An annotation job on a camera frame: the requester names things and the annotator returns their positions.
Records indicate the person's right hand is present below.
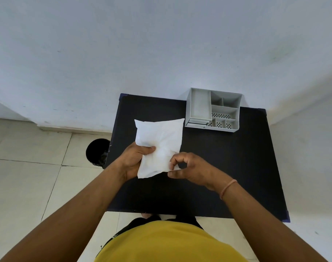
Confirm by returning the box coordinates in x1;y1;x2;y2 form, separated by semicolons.
167;152;234;193

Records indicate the person's left hand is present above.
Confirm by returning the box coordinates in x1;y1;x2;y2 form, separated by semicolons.
116;142;157;182

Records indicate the person's left forearm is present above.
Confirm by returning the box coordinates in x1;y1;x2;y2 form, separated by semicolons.
0;160;127;262

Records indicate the person's right forearm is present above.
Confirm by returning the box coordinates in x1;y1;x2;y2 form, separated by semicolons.
220;180;330;262

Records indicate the orange wrist thread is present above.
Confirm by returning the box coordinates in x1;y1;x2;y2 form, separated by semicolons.
220;179;238;200

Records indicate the black waste bin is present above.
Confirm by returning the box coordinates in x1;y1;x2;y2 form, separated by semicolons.
86;139;111;170

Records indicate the grey plastic desk organizer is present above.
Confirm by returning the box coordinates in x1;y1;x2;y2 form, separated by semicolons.
185;88;243;133

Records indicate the yellow shirt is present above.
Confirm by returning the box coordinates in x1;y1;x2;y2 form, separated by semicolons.
94;220;249;262

